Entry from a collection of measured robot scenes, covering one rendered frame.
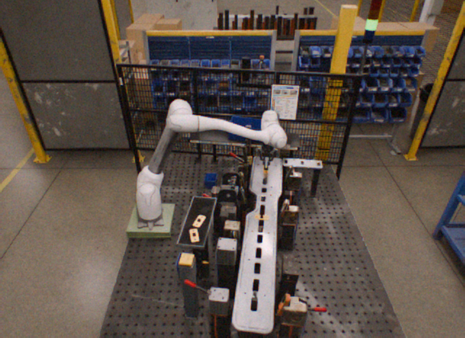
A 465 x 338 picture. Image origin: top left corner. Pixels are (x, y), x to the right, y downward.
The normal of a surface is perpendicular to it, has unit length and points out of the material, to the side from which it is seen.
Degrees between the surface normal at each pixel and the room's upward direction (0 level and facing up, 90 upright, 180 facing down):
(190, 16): 90
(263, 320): 0
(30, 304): 0
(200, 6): 90
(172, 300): 0
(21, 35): 90
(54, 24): 90
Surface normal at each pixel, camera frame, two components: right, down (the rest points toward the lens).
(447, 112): 0.08, 0.58
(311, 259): 0.00, -0.82
